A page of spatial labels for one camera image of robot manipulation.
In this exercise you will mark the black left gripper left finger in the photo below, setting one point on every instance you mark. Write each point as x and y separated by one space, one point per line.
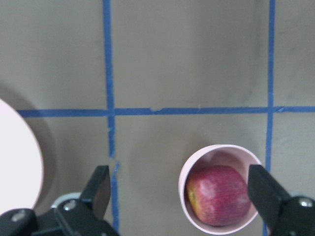
81 216

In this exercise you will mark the pink bowl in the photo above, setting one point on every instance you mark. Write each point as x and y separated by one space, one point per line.
234 156

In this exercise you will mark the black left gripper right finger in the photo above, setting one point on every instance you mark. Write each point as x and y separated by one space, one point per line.
283 214

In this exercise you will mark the pink plate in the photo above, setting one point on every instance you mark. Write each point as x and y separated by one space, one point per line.
21 162

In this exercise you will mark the red apple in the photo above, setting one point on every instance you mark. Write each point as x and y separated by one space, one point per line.
218 195

